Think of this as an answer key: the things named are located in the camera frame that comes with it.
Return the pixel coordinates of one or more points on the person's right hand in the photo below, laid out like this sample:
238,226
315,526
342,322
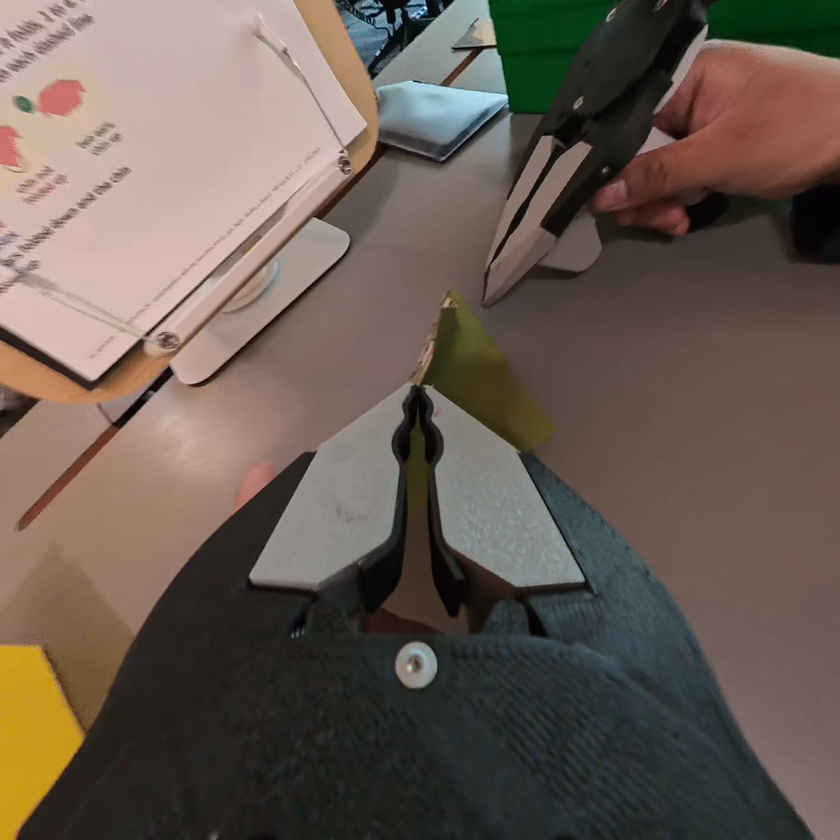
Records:
754,124

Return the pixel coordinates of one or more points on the white printed instruction sheet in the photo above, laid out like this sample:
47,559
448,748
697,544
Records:
164,131

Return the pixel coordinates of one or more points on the white stand base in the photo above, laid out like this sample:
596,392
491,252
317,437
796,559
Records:
308,256

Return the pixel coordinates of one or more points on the flat cardboard piece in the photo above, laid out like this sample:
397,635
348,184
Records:
476,36

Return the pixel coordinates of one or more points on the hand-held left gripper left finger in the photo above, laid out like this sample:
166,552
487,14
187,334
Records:
328,518

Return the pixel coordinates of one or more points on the green plastic bin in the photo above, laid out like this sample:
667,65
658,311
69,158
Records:
525,52

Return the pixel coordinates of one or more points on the wooden book stand board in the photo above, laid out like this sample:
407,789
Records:
358,72

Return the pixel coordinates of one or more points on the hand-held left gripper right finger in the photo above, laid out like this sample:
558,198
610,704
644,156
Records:
505,518

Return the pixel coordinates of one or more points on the grey pouch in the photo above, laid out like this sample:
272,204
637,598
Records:
433,115

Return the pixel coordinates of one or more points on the floral origami paper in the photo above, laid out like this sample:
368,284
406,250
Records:
479,374

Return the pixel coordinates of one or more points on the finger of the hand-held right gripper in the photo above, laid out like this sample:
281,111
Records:
544,197
518,197

